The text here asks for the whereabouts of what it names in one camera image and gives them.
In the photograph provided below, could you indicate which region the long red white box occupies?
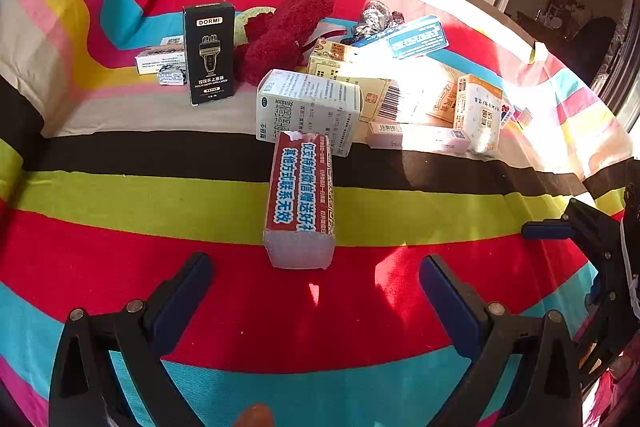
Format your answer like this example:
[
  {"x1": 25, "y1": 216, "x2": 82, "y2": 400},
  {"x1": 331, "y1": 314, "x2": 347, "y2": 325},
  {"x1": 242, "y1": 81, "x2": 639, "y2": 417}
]
[{"x1": 263, "y1": 130, "x2": 336, "y2": 271}]

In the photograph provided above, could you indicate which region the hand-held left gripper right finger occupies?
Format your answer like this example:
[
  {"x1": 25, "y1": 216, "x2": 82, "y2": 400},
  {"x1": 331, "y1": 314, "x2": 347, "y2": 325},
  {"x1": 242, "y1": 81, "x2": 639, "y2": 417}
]
[{"x1": 419, "y1": 254, "x2": 583, "y2": 427}]

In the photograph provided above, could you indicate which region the small silver blister pack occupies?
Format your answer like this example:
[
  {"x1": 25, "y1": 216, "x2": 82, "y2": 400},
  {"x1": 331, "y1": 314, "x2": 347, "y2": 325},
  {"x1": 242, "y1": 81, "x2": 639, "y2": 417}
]
[{"x1": 157, "y1": 66, "x2": 187, "y2": 86}]

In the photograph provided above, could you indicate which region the striped colourful tablecloth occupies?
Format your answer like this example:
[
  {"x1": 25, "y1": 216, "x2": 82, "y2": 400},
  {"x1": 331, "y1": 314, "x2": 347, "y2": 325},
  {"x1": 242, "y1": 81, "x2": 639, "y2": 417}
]
[{"x1": 0, "y1": 0, "x2": 640, "y2": 427}]

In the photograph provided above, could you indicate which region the small white box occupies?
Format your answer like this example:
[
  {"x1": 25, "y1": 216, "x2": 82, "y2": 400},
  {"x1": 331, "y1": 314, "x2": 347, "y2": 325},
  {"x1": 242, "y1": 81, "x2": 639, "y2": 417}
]
[{"x1": 135, "y1": 38, "x2": 187, "y2": 76}]

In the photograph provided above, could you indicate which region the white box figure print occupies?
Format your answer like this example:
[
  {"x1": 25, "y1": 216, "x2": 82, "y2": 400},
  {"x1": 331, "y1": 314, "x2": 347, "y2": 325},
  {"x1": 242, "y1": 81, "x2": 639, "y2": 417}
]
[{"x1": 400, "y1": 62, "x2": 463, "y2": 128}]

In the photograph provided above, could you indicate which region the small red blue card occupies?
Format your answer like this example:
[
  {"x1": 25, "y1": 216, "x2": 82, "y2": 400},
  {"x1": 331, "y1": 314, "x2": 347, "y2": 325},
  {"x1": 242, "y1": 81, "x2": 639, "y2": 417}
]
[{"x1": 500, "y1": 99, "x2": 536, "y2": 130}]

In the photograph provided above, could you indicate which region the long blue box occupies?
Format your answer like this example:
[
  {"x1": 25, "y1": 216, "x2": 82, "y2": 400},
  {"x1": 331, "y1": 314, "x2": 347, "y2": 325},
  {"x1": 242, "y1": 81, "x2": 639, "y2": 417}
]
[{"x1": 360, "y1": 15, "x2": 449, "y2": 60}]

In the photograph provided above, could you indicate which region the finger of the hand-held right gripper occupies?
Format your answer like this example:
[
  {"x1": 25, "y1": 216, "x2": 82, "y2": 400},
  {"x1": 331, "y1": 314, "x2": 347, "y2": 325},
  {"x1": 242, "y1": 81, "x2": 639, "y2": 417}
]
[
  {"x1": 521, "y1": 197, "x2": 626, "y2": 278},
  {"x1": 575, "y1": 274, "x2": 640, "y2": 390}
]

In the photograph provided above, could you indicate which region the white green medicine box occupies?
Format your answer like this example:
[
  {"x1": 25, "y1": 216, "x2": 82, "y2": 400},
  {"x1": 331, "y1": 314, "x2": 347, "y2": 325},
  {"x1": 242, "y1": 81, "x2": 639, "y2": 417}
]
[{"x1": 256, "y1": 69, "x2": 363, "y2": 158}]

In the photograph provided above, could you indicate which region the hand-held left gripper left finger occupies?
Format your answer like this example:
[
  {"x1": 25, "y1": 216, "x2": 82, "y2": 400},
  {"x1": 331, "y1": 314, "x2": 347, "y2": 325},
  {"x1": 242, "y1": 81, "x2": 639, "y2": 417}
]
[{"x1": 48, "y1": 252, "x2": 216, "y2": 427}]

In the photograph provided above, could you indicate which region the cream box with barcode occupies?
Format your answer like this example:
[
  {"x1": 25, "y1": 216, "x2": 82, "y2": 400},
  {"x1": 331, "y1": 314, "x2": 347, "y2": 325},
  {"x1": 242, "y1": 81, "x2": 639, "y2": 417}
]
[{"x1": 334, "y1": 77, "x2": 407, "y2": 124}]

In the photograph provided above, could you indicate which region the silver foil wrapper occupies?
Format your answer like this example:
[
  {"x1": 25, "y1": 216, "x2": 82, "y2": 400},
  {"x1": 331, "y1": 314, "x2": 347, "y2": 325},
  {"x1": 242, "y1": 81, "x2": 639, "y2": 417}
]
[{"x1": 342, "y1": 0, "x2": 407, "y2": 46}]

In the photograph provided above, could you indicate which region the long pink box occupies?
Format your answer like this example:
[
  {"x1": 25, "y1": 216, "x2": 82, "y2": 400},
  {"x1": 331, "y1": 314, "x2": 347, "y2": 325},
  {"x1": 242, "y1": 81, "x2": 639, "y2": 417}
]
[{"x1": 366, "y1": 121, "x2": 472, "y2": 154}]

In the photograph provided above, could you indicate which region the round green sponge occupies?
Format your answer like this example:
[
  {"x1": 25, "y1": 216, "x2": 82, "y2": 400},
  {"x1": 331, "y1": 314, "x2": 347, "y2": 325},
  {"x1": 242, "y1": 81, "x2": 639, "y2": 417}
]
[{"x1": 236, "y1": 6, "x2": 277, "y2": 44}]

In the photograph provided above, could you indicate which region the black shaver box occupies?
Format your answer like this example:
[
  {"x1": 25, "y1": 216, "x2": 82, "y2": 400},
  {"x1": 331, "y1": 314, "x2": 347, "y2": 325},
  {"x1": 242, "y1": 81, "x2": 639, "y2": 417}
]
[{"x1": 182, "y1": 1, "x2": 237, "y2": 107}]

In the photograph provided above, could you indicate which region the white orange box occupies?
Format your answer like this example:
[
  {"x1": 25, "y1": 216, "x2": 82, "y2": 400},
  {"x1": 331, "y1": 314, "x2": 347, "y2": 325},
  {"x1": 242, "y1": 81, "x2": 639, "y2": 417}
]
[{"x1": 452, "y1": 74, "x2": 504, "y2": 158}]

